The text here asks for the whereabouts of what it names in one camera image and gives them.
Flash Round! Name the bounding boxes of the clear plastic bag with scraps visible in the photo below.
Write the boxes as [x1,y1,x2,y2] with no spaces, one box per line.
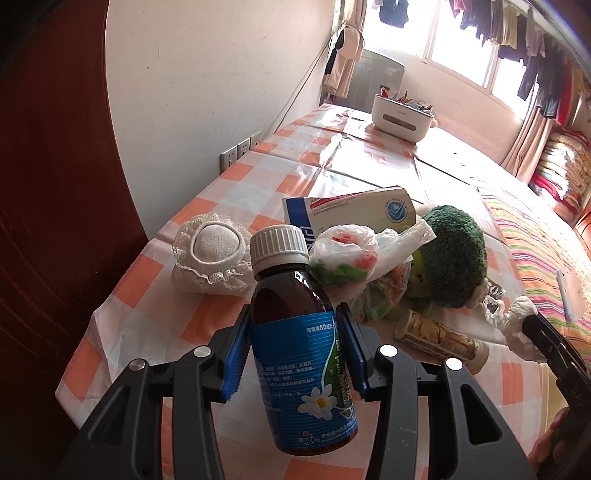
[308,217,437,324]

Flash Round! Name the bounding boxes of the white glove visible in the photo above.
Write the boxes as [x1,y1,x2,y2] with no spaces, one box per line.
[480,295,548,363]

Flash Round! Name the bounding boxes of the brown medicine bottle blue label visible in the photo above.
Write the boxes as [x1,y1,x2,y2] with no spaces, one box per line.
[249,225,361,457]

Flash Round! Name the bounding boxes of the person's right hand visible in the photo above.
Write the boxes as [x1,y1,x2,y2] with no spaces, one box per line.
[529,406,571,468]

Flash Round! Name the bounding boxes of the white and blue medicine box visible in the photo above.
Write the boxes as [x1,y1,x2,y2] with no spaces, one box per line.
[283,185,416,252]

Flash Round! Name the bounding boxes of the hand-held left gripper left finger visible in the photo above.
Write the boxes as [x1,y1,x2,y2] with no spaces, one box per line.
[55,307,252,480]

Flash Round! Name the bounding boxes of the window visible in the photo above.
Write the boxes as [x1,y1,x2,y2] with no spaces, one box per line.
[365,0,527,107]

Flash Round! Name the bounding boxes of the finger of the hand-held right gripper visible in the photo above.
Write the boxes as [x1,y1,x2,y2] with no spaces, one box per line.
[522,313,573,384]

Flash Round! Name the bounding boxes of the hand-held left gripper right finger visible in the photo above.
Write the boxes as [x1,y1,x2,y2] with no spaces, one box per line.
[336,302,539,480]

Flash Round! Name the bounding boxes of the beige cylindrical tube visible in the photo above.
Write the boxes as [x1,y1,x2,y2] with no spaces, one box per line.
[394,309,490,374]

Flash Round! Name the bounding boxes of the dark red wooden door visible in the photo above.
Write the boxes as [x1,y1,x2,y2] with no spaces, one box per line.
[0,0,153,480]

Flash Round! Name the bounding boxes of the white desk organizer with pens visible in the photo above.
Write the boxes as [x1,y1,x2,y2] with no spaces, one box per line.
[372,90,437,144]

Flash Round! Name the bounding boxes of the dark hanging vest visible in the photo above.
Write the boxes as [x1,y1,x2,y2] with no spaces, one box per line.
[379,0,409,26]

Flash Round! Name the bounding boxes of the white and blue flat case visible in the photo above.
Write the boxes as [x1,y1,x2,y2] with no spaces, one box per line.
[556,270,587,321]

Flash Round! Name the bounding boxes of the stack of folded blankets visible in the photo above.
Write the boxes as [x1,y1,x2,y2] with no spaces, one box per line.
[529,129,591,217]

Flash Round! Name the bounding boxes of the green plush toy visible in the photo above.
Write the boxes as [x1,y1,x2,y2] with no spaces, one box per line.
[406,205,490,310]

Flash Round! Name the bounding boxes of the grey wall cable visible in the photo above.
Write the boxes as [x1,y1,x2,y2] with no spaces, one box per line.
[268,46,338,134]

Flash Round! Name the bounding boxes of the row of hanging clothes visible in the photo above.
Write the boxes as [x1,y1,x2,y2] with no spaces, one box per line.
[448,0,591,125]

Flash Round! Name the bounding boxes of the beige curtain with tieback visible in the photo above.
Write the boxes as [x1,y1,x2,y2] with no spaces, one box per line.
[330,0,370,97]

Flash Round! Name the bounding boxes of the striped bed sheet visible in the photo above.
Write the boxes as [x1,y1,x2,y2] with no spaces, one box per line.
[480,189,591,352]

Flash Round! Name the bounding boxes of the white air cooler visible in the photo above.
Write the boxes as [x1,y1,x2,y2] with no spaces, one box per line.
[346,48,407,109]

